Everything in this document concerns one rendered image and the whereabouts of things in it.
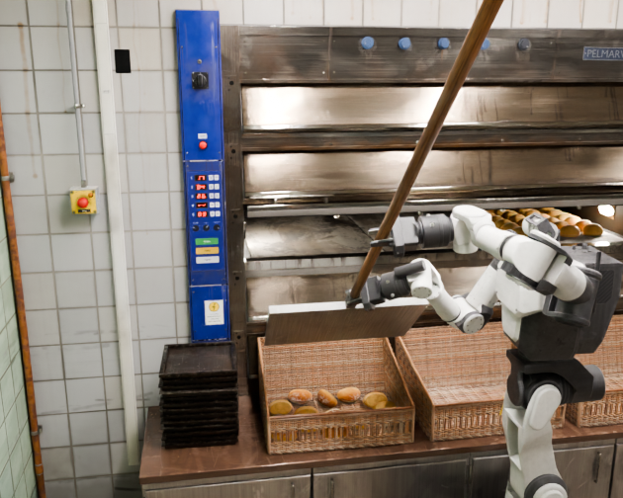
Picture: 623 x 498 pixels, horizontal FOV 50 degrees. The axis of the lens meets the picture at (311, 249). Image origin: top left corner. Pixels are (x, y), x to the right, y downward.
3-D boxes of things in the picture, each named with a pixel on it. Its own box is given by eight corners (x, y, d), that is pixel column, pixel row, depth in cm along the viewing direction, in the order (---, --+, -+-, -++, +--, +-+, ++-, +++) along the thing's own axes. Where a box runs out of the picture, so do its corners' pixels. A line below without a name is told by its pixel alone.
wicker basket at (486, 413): (390, 386, 299) (392, 328, 292) (507, 375, 309) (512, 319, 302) (429, 444, 252) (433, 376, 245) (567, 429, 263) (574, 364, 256)
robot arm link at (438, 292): (406, 261, 216) (425, 285, 224) (406, 283, 210) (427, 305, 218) (424, 254, 213) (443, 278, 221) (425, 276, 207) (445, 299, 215)
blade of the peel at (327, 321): (428, 303, 231) (427, 295, 232) (269, 313, 223) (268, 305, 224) (403, 336, 264) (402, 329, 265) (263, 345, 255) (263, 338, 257)
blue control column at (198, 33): (197, 350, 483) (182, 36, 428) (220, 348, 485) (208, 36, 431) (200, 521, 299) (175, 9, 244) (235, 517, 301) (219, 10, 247)
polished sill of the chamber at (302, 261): (243, 267, 282) (243, 257, 281) (633, 248, 311) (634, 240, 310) (244, 271, 276) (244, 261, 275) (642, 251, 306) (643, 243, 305)
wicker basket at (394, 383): (256, 395, 290) (255, 335, 283) (384, 386, 299) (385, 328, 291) (266, 456, 244) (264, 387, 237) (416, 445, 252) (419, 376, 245)
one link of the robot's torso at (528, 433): (545, 483, 231) (543, 360, 218) (572, 516, 214) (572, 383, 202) (502, 491, 229) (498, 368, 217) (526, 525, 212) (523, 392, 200)
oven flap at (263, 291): (247, 321, 282) (245, 274, 283) (636, 297, 311) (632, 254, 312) (248, 321, 278) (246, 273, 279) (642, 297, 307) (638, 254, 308)
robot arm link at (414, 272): (401, 281, 221) (434, 272, 217) (402, 307, 214) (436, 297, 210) (388, 260, 214) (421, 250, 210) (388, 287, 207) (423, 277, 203)
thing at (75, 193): (73, 211, 259) (71, 186, 256) (101, 210, 261) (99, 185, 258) (70, 215, 252) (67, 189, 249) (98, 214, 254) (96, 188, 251)
